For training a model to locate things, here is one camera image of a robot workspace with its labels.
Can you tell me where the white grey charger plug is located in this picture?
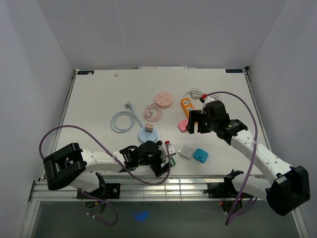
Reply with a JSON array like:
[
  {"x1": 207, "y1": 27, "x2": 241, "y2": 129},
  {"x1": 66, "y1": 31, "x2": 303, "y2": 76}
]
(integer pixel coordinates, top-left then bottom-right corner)
[{"x1": 178, "y1": 145, "x2": 194, "y2": 160}]

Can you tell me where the pink brown charger plug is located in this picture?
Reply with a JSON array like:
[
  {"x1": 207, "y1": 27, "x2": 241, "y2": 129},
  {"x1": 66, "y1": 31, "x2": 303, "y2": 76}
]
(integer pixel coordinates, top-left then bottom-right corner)
[{"x1": 144, "y1": 123, "x2": 154, "y2": 132}]

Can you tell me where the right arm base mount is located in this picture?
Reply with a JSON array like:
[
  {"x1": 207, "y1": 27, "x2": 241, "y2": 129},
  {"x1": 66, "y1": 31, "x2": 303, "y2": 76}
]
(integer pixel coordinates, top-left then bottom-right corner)
[{"x1": 203, "y1": 170, "x2": 244, "y2": 198}]

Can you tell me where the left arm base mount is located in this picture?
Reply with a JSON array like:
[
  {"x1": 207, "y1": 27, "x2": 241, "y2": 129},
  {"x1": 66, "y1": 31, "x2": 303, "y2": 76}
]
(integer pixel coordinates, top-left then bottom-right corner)
[{"x1": 81, "y1": 181, "x2": 121, "y2": 199}]

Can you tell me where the blue power cord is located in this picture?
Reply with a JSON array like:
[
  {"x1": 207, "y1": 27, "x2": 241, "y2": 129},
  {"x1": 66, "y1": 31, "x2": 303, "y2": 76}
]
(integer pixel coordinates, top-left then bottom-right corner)
[{"x1": 110, "y1": 101, "x2": 137, "y2": 134}]

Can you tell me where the pink power cord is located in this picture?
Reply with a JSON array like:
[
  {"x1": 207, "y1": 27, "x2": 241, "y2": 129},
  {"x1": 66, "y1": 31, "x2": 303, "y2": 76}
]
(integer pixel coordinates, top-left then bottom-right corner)
[{"x1": 144, "y1": 104, "x2": 163, "y2": 123}]

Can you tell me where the blue round power strip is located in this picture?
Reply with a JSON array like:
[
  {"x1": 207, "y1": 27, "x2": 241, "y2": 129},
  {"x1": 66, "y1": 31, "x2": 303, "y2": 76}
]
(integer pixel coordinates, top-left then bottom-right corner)
[{"x1": 138, "y1": 126, "x2": 158, "y2": 143}]

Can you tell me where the aluminium rail frame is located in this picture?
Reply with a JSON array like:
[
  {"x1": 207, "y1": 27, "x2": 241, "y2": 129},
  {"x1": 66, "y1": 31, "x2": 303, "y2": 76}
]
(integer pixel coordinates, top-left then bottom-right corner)
[{"x1": 21, "y1": 68, "x2": 309, "y2": 238}]

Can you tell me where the blue charger plug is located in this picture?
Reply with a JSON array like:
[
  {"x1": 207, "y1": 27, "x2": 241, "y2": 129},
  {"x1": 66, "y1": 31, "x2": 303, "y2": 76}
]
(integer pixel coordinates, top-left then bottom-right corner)
[{"x1": 193, "y1": 148, "x2": 209, "y2": 163}]

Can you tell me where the coral pink flat plug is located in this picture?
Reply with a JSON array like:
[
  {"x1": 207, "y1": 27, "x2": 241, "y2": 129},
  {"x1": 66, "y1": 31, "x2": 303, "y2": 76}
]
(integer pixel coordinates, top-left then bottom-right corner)
[{"x1": 178, "y1": 119, "x2": 188, "y2": 132}]

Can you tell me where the orange power strip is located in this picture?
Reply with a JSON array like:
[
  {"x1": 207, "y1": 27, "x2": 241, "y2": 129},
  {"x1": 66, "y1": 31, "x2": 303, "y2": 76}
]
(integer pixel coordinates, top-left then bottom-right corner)
[{"x1": 180, "y1": 98, "x2": 195, "y2": 119}]

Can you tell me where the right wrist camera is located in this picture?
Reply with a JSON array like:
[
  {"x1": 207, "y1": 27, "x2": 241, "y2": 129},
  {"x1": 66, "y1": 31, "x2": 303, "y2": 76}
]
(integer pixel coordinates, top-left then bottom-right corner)
[{"x1": 199, "y1": 94, "x2": 218, "y2": 105}]

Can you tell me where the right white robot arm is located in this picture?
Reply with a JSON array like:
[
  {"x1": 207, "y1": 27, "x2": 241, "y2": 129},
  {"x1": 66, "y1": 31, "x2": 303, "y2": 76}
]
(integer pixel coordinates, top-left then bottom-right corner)
[{"x1": 186, "y1": 101, "x2": 310, "y2": 216}]

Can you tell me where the left corner label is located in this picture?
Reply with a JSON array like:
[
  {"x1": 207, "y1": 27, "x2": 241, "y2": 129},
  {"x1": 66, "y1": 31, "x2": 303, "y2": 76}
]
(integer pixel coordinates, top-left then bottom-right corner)
[{"x1": 77, "y1": 70, "x2": 95, "y2": 75}]

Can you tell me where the green charger plug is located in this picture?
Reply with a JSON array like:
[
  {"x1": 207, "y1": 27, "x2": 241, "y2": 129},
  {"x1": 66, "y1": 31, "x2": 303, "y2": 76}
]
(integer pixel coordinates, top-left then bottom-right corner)
[{"x1": 170, "y1": 157, "x2": 176, "y2": 167}]

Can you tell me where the right corner label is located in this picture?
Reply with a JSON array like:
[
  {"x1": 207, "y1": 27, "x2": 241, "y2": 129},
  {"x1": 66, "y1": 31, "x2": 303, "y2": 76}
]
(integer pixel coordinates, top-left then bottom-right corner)
[{"x1": 225, "y1": 69, "x2": 243, "y2": 73}]

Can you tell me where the corner label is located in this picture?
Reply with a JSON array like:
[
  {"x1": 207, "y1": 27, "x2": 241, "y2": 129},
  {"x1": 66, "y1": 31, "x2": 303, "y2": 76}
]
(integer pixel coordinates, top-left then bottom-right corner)
[
  {"x1": 225, "y1": 69, "x2": 243, "y2": 73},
  {"x1": 77, "y1": 70, "x2": 95, "y2": 75}
]

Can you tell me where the pink round power strip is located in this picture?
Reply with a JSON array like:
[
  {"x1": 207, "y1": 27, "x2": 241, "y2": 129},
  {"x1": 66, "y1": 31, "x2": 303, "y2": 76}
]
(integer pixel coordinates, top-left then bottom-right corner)
[{"x1": 155, "y1": 92, "x2": 173, "y2": 109}]

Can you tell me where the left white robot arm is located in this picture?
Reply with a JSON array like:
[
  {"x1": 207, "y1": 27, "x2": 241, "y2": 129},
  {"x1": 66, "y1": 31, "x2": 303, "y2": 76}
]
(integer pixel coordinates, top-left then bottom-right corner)
[{"x1": 43, "y1": 141, "x2": 176, "y2": 198}]

